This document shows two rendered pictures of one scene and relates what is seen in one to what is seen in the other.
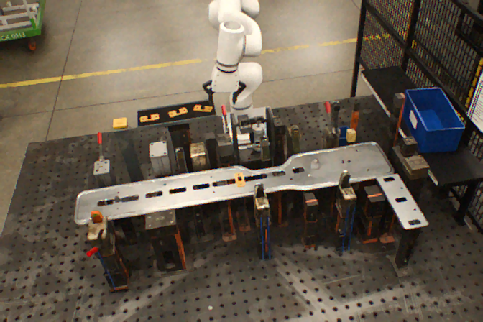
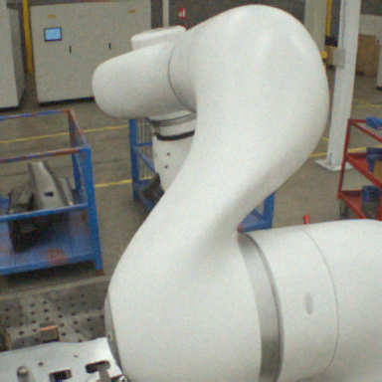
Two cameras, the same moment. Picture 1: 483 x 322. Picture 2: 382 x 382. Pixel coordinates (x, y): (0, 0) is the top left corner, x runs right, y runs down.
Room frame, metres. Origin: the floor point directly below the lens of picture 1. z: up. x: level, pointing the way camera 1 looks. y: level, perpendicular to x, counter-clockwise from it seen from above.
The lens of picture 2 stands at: (2.09, -0.13, 1.72)
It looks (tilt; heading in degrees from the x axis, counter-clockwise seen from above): 25 degrees down; 164
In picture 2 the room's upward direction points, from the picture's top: straight up
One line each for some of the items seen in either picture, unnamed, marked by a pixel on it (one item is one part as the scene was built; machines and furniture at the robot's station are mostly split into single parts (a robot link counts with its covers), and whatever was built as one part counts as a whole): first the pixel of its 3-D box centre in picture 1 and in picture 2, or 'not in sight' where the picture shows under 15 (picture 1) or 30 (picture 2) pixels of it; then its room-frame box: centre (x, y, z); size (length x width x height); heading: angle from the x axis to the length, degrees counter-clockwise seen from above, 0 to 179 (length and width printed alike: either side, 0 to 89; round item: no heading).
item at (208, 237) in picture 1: (196, 211); not in sight; (1.38, 0.23, 0.84); 0.13 x 0.11 x 0.29; 7
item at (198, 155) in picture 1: (202, 179); not in sight; (1.54, 0.20, 0.89); 0.13 x 0.11 x 0.38; 7
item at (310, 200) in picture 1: (310, 221); (57, 368); (1.27, -0.27, 0.84); 0.11 x 0.08 x 0.29; 7
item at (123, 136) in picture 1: (131, 160); not in sight; (1.68, 0.54, 0.92); 0.08 x 0.08 x 0.44; 7
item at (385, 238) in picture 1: (388, 213); not in sight; (1.28, -0.62, 0.84); 0.11 x 0.06 x 0.29; 7
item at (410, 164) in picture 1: (409, 191); not in sight; (1.36, -0.73, 0.88); 0.08 x 0.08 x 0.36; 7
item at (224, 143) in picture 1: (228, 168); not in sight; (1.60, 0.07, 0.89); 0.13 x 0.11 x 0.38; 7
